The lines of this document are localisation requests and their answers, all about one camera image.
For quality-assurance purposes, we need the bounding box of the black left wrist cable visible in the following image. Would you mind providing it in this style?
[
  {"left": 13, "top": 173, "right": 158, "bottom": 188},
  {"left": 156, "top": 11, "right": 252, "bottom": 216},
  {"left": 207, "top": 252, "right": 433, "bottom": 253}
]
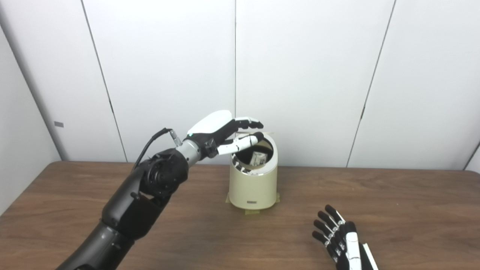
[{"left": 132, "top": 128, "right": 183, "bottom": 171}]

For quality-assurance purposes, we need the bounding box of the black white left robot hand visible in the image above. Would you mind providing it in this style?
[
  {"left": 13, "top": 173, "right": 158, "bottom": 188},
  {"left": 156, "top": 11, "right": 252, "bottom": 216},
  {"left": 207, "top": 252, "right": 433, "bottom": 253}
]
[{"left": 186, "top": 110, "right": 264, "bottom": 159}]

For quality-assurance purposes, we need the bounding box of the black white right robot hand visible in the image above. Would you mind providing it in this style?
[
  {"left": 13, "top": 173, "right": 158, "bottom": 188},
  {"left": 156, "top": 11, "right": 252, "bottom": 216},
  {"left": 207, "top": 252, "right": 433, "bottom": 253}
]
[{"left": 312, "top": 204, "right": 379, "bottom": 270}]

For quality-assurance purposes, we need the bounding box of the cream-colored round bin body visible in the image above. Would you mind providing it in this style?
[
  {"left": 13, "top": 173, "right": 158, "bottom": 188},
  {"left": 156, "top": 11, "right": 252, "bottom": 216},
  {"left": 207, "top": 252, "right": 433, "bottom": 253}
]
[{"left": 228, "top": 132, "right": 279, "bottom": 210}]

